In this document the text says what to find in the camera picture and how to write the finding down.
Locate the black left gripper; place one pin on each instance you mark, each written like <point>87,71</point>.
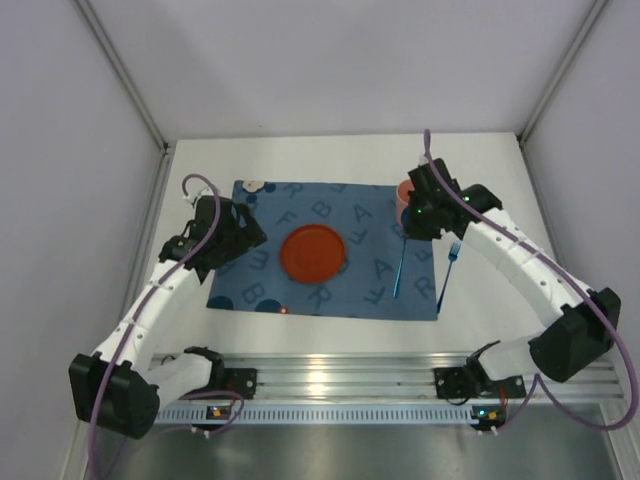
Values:
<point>245,230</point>

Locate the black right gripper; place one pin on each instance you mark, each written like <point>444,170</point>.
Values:
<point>417,226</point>

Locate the pink plastic cup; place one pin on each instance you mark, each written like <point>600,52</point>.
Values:
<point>402,199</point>

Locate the blue metal spoon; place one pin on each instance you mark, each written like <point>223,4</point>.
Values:
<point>398,277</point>

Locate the blue metal fork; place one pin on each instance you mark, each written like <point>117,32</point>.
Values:
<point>453,256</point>

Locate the blue letter-print placemat cloth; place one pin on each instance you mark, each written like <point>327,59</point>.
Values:
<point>364,216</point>

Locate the red plastic plate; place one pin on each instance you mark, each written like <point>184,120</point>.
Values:
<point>312,254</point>

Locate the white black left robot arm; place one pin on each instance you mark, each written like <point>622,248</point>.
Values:
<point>116,387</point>

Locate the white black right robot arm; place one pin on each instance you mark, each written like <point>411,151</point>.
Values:
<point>576,324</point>

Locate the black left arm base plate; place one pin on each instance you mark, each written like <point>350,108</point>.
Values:
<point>239,380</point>

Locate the aluminium rail frame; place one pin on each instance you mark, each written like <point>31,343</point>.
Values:
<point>325,377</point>

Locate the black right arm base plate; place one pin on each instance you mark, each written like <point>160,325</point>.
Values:
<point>460,383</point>

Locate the perforated grey cable duct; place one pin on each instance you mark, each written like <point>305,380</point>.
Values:
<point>350,414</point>

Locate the left aluminium corner post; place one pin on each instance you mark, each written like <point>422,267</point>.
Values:
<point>89,15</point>

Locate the aluminium corner post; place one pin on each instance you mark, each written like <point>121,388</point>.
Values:
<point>589,21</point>
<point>89,15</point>

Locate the right aluminium corner post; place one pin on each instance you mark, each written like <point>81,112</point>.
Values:
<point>589,21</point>

